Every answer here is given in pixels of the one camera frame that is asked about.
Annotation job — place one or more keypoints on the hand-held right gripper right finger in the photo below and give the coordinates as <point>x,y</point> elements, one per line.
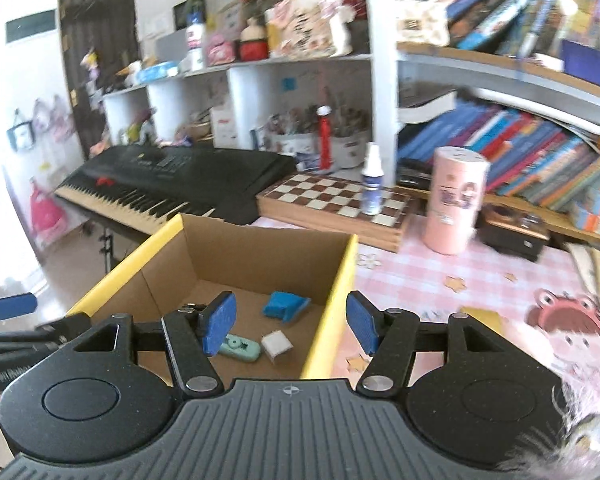
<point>362,322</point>

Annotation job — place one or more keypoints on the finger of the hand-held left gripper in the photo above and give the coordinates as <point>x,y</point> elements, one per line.
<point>60,329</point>
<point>10,306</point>

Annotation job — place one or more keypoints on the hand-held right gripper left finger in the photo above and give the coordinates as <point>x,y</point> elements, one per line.
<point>219,322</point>

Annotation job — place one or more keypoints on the green correction tape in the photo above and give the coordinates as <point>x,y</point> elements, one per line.
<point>242,349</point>

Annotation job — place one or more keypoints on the white charger cube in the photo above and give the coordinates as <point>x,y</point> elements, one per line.
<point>276,344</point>

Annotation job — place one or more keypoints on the small blue pouch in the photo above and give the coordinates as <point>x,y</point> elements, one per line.
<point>280,305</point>

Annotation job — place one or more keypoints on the yellow cardboard box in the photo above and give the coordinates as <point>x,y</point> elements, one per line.
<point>260,260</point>

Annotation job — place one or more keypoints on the pink checked cloth desktop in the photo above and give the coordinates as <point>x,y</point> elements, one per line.
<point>415,280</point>

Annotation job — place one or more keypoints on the keyboard stand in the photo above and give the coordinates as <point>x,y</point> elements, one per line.
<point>102,245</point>

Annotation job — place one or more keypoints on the pink backpack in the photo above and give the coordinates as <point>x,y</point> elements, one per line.
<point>47,210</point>

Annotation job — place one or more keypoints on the white spray bottle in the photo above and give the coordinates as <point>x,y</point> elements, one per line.
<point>371,190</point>

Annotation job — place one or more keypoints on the wooden chessboard box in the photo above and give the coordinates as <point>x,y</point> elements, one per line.
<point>320,195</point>

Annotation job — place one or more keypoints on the pink cylinder container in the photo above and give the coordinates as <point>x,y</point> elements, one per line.
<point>450,220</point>

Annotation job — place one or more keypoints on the black electronic keyboard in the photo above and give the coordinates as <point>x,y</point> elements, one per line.
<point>180,170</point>

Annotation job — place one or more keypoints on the brown wooden box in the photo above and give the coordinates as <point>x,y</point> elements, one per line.
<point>510,240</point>

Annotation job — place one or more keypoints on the dark tote bag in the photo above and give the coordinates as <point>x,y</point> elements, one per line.
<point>21,132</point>

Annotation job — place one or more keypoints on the red tassel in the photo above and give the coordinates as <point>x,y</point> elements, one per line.
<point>325,135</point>

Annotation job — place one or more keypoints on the white box red label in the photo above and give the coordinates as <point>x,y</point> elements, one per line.
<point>224,130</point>

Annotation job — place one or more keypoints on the square white pen holder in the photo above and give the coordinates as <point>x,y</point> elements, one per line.
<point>290,142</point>

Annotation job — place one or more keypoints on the thick white book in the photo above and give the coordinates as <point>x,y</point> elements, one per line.
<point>425,105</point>

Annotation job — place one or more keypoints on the white shelf unit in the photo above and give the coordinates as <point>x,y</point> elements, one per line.
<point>250,85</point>

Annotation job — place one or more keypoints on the long row of books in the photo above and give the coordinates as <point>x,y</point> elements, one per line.
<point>530,150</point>

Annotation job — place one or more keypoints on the grey fluffy trim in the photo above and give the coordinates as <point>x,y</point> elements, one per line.
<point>580,440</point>

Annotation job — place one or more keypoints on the blue tissue pack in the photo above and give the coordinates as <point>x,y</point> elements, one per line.
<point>155,72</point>

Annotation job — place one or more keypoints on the wood and white desk shelf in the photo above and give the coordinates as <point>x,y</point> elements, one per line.
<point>380,60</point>

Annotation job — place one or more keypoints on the white bottle red label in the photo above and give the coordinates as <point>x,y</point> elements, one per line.
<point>196,45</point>

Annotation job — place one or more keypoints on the red round doll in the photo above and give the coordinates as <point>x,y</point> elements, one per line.
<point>253,45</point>

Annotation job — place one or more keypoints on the dark wooden door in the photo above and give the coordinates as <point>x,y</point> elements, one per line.
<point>100,35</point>

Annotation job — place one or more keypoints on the white quilted purse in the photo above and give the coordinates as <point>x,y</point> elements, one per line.
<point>420,15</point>

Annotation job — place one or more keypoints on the short row of books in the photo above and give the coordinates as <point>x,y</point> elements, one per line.
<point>505,10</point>

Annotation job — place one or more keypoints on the blue storage box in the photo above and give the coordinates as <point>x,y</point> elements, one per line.
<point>590,62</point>

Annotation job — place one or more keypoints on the dark picture frame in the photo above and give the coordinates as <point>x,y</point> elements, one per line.
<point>182,15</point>

